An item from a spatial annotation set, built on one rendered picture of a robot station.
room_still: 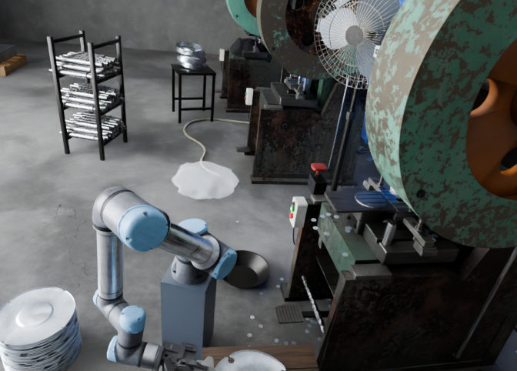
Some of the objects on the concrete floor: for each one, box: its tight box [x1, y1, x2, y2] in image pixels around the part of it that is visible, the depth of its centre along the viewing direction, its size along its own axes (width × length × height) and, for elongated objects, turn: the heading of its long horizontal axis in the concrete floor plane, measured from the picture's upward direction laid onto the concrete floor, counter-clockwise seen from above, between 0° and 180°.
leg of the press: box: [280, 194, 334, 302], centre depth 193 cm, size 92×12×90 cm, turn 89°
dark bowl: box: [222, 250, 270, 289], centre depth 212 cm, size 30×30×7 cm
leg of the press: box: [316, 246, 517, 371], centre depth 148 cm, size 92×12×90 cm, turn 89°
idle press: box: [215, 0, 299, 113], centre depth 453 cm, size 153×99×174 cm, turn 92°
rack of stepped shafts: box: [47, 30, 128, 161], centre depth 314 cm, size 43×46×95 cm
